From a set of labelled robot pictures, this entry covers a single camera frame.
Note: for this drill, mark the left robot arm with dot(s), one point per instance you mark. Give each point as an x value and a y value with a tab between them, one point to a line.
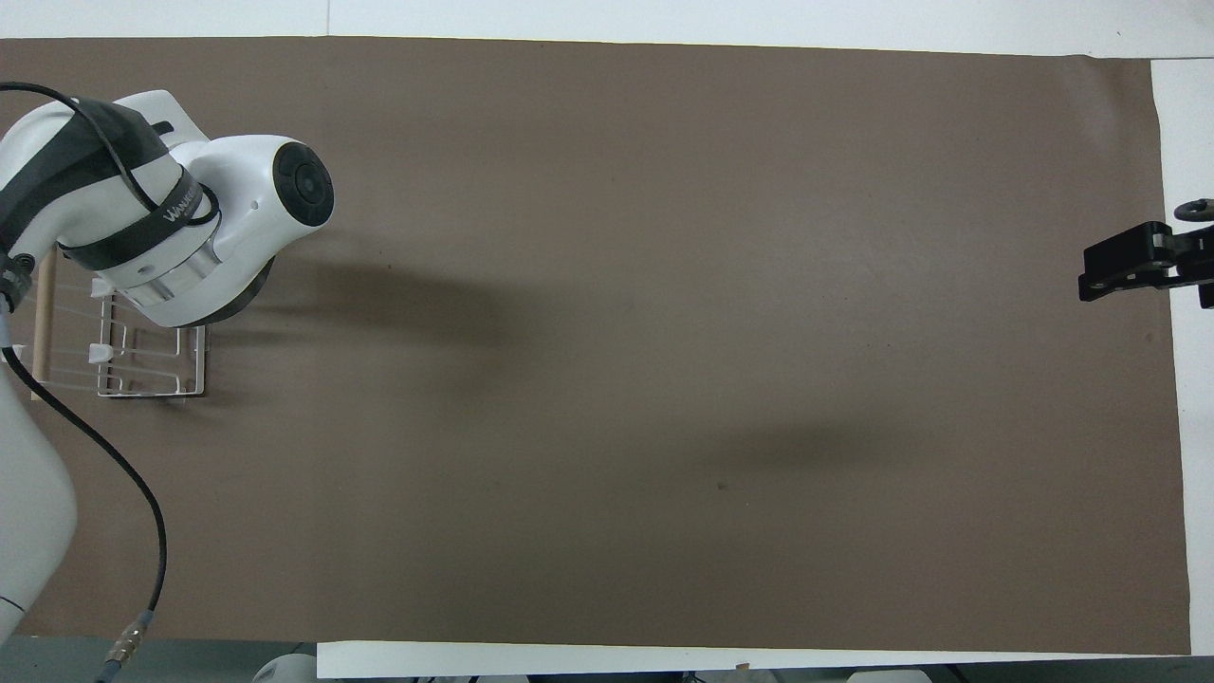
237	190

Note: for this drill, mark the black stand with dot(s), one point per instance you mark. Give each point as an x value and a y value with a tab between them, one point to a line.
1124	256

